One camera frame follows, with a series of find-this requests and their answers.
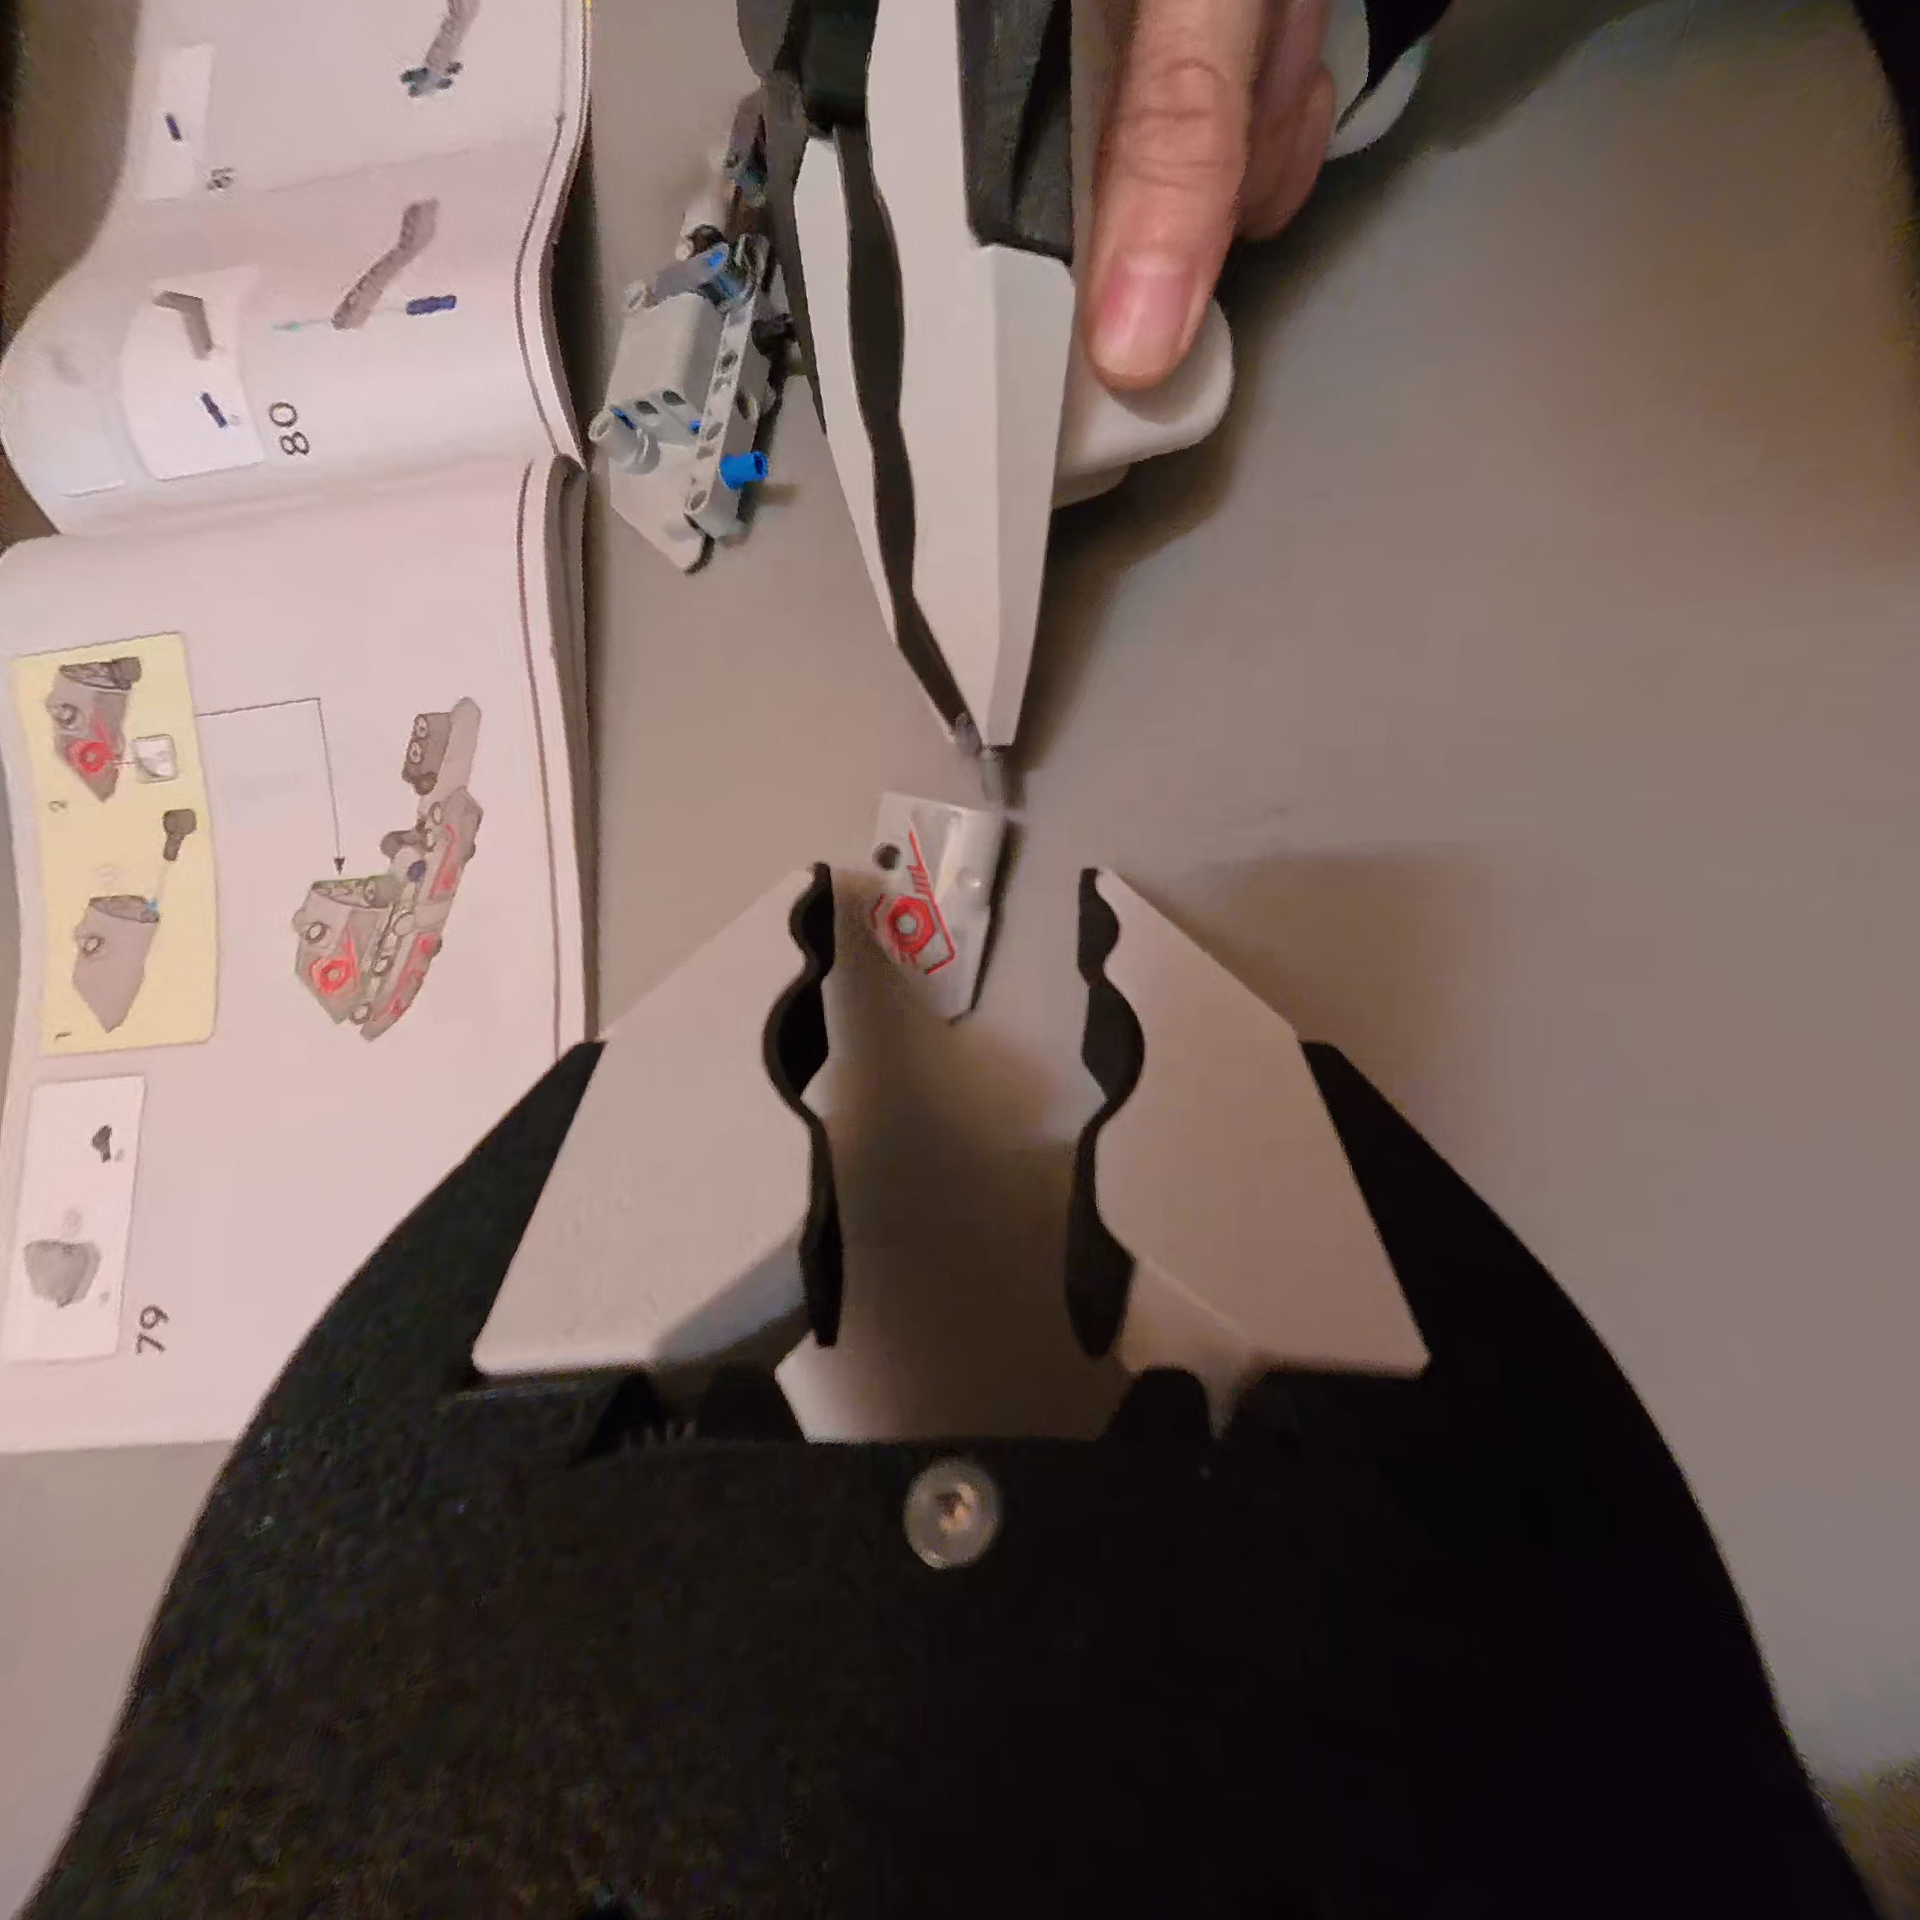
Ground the grey panel with red print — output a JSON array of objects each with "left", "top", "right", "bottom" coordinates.
[{"left": 864, "top": 790, "right": 1012, "bottom": 1027}]

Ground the person's right hand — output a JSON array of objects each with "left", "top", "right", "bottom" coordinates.
[{"left": 1079, "top": 0, "right": 1355, "bottom": 398}]

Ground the grey desk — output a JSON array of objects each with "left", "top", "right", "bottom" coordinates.
[{"left": 0, "top": 0, "right": 1920, "bottom": 1861}]

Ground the grey toy brick assembly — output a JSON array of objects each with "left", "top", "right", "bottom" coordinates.
[{"left": 587, "top": 89, "right": 794, "bottom": 576}]

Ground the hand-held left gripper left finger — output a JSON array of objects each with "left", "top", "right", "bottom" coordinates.
[{"left": 467, "top": 861, "right": 841, "bottom": 1375}]

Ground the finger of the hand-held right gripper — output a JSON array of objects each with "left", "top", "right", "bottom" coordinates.
[
  {"left": 784, "top": 128, "right": 979, "bottom": 737},
  {"left": 841, "top": 0, "right": 1079, "bottom": 756}
]

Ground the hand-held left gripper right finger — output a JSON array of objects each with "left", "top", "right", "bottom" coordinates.
[{"left": 1071, "top": 866, "right": 1432, "bottom": 1388}]

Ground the open instruction booklet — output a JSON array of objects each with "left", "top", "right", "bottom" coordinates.
[{"left": 0, "top": 0, "right": 600, "bottom": 1456}]

